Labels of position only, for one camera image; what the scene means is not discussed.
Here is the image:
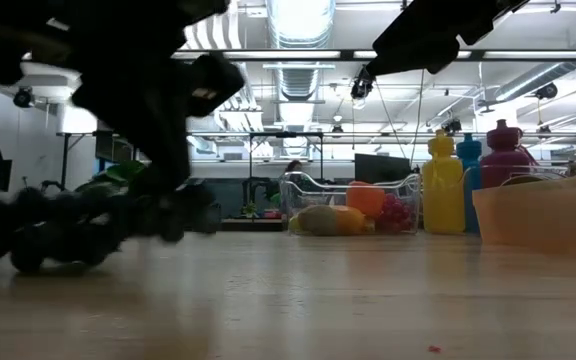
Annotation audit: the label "black ceiling spotlight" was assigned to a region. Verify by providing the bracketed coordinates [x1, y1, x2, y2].
[12, 85, 37, 109]
[535, 82, 559, 101]
[349, 67, 377, 101]

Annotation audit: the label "red toy grapes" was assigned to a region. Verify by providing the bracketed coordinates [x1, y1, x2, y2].
[377, 193, 415, 234]

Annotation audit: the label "blue plastic bottle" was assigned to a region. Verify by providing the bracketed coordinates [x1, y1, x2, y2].
[456, 133, 485, 237]

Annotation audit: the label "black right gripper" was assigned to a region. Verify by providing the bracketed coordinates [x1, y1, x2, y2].
[365, 0, 532, 77]

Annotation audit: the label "purple plastic bottle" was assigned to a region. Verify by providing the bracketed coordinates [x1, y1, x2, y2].
[480, 118, 537, 190]

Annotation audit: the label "silver air duct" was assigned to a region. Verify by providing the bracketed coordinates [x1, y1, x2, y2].
[266, 0, 337, 102]

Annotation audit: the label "black toy grapes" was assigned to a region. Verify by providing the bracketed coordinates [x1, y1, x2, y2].
[0, 180, 221, 275]

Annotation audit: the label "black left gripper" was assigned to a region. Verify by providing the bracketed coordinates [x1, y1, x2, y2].
[70, 52, 247, 197]

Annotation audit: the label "orange toy fruit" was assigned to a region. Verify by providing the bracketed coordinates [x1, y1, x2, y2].
[335, 205, 368, 236]

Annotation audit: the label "clear plastic bin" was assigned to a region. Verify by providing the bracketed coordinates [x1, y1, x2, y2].
[460, 164, 570, 237]
[278, 171, 423, 237]

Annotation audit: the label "brown toy kiwi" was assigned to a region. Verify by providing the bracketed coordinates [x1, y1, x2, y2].
[297, 204, 339, 237]

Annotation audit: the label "yellow plastic bottle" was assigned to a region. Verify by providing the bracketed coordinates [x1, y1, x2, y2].
[421, 129, 467, 235]

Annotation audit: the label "orange round container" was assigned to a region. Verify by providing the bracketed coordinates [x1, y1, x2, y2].
[346, 180, 386, 219]

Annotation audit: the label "orange translucent bin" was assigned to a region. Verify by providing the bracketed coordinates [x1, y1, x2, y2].
[472, 172, 576, 262]

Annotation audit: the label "potted green plant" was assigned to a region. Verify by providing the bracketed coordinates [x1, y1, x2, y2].
[73, 159, 147, 197]

